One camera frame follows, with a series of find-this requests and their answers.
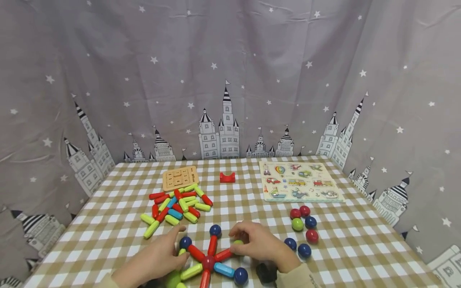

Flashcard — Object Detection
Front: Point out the pile of coloured sticks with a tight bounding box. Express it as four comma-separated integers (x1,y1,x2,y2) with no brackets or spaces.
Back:
140,183,214,240

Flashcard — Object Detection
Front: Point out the blue magnetic stick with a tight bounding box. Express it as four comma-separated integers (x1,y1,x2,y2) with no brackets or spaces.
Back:
213,262,235,278

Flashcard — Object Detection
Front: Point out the cluster of coloured balls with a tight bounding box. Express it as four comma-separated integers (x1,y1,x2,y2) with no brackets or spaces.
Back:
284,205,320,258

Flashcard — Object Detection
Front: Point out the vehicle peg puzzle board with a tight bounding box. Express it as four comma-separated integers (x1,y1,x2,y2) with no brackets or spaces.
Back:
259,161,346,203

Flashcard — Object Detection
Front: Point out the person's left hand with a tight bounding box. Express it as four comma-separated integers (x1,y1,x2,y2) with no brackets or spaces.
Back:
120,226,190,288

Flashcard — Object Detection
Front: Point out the person's right forearm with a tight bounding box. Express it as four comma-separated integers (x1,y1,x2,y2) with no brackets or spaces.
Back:
277,262,321,288

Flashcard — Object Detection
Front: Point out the beige wooden grid board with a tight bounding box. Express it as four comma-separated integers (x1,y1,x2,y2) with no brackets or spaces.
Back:
162,166,200,191

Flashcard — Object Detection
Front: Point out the person's right hand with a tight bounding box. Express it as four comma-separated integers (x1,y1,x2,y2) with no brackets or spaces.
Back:
229,221,302,274

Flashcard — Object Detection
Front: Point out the person's left forearm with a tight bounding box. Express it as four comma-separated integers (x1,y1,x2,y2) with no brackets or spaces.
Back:
94,271,126,288

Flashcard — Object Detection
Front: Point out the black wrist band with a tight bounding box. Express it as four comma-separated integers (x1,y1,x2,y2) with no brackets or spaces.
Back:
256,262,278,284

